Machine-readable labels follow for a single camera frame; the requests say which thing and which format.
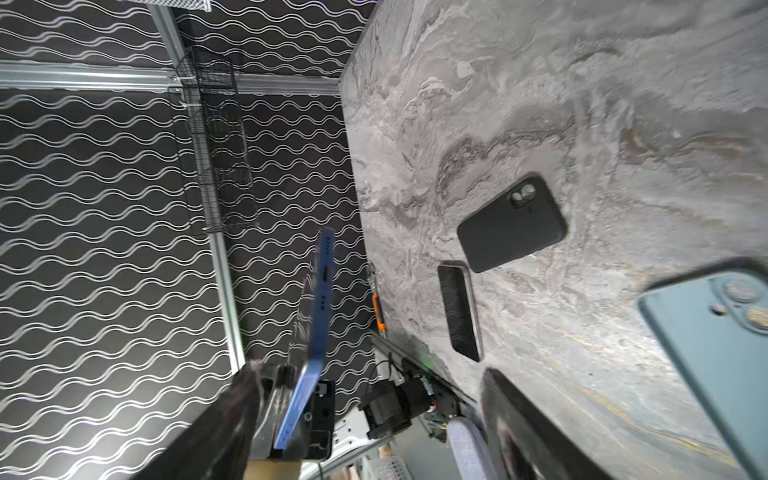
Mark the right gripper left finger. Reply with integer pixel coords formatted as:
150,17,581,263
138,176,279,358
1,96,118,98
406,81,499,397
134,360,263,479

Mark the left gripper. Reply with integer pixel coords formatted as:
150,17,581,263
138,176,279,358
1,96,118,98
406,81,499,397
249,363,336,461

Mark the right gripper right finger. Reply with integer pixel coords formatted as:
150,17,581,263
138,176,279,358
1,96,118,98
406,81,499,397
481,368,610,479

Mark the blue phone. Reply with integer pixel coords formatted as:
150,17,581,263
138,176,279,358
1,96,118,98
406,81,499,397
274,228,335,450

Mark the black phone case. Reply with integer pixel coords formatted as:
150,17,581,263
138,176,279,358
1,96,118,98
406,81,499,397
457,173,568,273

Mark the light teal phone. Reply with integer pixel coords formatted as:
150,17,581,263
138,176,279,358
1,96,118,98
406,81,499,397
637,269,767,479

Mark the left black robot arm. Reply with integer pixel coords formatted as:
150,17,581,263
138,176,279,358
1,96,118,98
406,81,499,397
249,358,472,462

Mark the black phone screen up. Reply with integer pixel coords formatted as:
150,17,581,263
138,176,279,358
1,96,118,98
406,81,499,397
437,261,484,363

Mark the white mesh basket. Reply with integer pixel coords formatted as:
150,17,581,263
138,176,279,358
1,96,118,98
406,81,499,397
129,0,212,12

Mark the black wire basket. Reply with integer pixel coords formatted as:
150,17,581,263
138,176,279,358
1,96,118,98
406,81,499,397
175,47,259,234

